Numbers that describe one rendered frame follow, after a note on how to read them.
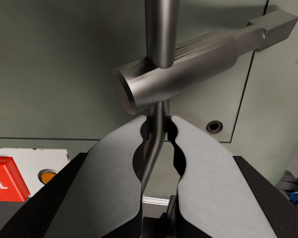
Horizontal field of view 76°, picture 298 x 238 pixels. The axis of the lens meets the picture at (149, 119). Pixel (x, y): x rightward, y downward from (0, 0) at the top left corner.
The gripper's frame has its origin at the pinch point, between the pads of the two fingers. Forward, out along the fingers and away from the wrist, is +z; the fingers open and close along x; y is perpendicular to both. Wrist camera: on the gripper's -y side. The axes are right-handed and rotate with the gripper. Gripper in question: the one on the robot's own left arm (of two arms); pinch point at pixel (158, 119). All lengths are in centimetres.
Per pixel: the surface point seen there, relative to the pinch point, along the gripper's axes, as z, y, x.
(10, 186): 3.2, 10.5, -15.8
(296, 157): 130, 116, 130
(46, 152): 4.2, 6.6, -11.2
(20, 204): 131, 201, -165
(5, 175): 3.1, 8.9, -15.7
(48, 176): 4.0, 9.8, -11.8
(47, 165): 4.2, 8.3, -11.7
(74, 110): 4.3, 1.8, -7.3
